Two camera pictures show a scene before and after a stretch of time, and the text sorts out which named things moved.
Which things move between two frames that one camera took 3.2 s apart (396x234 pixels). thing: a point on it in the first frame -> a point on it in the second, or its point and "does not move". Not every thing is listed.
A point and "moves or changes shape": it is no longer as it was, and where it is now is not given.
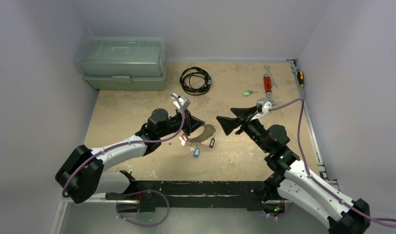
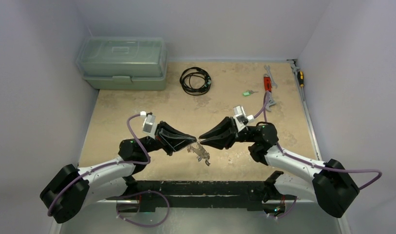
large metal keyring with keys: [209, 130] moves or changes shape
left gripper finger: [187, 130] -> [172, 146]
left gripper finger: [191, 122] -> [172, 132]
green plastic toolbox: [123, 63] does not move
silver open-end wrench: [268, 68] does not move
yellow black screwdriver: [300, 76] does not move
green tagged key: [248, 92] does not move
